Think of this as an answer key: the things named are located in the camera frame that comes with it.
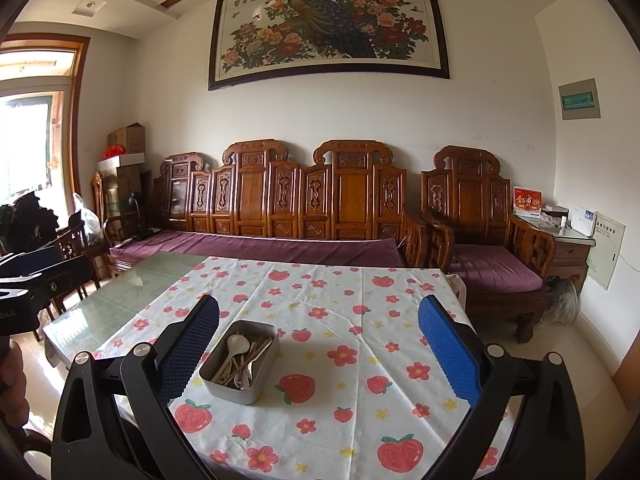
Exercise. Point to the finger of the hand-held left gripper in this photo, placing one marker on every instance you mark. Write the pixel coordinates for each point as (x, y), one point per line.
(60, 285)
(37, 260)

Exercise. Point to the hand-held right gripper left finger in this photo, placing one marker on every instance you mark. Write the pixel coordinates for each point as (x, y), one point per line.
(192, 355)

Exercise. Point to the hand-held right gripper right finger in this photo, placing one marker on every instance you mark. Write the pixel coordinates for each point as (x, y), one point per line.
(450, 350)

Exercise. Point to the cream plastic spoon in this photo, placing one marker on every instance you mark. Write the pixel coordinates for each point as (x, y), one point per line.
(234, 342)

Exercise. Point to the light wooden chopstick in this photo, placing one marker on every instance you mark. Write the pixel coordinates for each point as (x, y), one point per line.
(257, 355)
(240, 360)

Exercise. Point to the stainless steel tray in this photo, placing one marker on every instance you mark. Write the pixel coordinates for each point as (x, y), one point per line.
(235, 392)

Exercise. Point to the person's left hand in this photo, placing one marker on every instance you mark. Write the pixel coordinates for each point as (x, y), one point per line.
(12, 385)

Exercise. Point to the dark wooden dining chair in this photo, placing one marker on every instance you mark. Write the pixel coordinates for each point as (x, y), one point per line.
(75, 255)

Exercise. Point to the black bulky object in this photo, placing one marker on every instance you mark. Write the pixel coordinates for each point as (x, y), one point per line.
(27, 220)

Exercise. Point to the clear plastic bag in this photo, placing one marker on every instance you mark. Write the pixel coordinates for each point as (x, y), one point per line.
(89, 220)

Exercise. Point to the wooden high-back chair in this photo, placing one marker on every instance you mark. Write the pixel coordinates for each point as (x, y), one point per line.
(98, 197)

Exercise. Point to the purple armchair cushion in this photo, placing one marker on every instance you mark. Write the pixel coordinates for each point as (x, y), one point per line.
(495, 270)

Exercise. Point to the black desk lamp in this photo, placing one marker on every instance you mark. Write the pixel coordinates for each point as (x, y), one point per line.
(137, 220)

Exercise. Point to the strawberry flower print tablecloth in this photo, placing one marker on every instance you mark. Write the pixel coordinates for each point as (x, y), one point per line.
(350, 320)

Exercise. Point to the stacked cardboard boxes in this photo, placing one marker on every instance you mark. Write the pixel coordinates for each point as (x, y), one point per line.
(122, 190)

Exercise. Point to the grey fluffy mop head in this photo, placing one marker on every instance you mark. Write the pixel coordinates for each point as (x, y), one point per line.
(562, 302)

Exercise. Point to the purple sofa cushion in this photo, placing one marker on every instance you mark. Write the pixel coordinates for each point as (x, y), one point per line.
(260, 247)

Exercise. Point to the white flat box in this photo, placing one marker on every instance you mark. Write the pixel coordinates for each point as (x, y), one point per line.
(122, 161)

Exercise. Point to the red decoration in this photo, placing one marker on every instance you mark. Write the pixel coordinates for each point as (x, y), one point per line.
(113, 152)

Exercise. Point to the wooden side table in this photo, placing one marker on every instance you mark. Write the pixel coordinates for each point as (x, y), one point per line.
(565, 255)

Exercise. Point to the brown cardboard box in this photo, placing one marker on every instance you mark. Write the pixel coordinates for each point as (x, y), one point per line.
(127, 140)

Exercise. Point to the carved wooden armchair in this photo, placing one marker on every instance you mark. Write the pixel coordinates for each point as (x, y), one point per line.
(470, 195)

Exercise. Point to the tissue box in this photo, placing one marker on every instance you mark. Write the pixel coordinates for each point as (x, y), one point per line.
(555, 215)

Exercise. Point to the carved wooden sofa bench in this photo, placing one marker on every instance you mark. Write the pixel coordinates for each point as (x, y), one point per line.
(260, 190)

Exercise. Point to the beige distribution box cover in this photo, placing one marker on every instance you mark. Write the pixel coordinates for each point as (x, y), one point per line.
(606, 255)

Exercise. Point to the recessed ceiling light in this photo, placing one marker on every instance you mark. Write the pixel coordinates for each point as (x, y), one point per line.
(90, 6)

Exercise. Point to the framed peacock flower painting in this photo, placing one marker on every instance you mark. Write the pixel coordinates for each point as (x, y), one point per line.
(325, 30)

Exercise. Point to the wooden door frame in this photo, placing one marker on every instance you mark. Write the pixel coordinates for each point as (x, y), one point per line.
(75, 120)

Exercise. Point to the grey wall panel box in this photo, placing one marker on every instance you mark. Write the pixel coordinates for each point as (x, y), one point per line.
(579, 100)

